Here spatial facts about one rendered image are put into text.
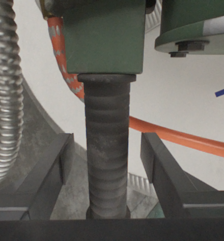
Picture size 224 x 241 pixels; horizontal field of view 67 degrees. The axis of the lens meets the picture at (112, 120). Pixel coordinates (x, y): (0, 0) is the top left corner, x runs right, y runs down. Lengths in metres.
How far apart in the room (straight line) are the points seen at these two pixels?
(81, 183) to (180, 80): 0.84
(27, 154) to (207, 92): 0.79
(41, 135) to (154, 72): 0.73
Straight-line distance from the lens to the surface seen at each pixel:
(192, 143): 0.18
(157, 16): 0.29
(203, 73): 0.26
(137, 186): 0.40
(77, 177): 0.99
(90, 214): 0.18
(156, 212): 1.48
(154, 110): 0.30
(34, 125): 0.92
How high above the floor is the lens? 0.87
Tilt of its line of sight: 47 degrees down
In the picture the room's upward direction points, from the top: 72 degrees clockwise
